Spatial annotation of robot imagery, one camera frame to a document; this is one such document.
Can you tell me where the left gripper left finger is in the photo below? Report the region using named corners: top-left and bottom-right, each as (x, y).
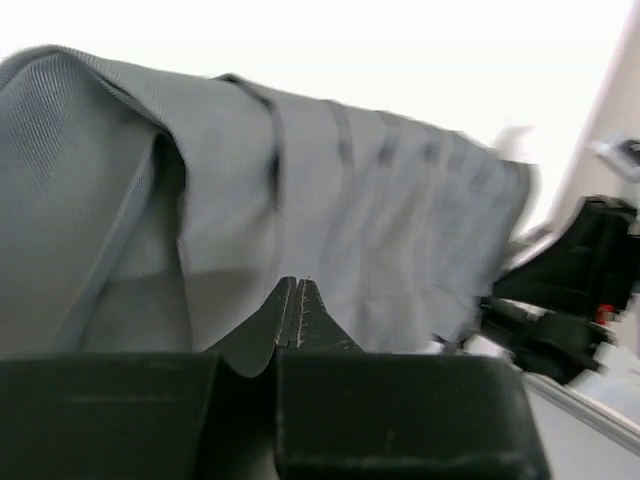
top-left (1, 277), bottom-right (296, 479)

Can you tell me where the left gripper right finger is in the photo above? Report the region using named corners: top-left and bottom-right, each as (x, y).
top-left (274, 277), bottom-right (550, 479)

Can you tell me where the grey pleated skirt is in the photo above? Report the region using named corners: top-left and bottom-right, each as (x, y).
top-left (1, 46), bottom-right (533, 355)

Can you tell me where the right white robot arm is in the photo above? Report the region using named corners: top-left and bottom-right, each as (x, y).
top-left (481, 196), bottom-right (639, 385)

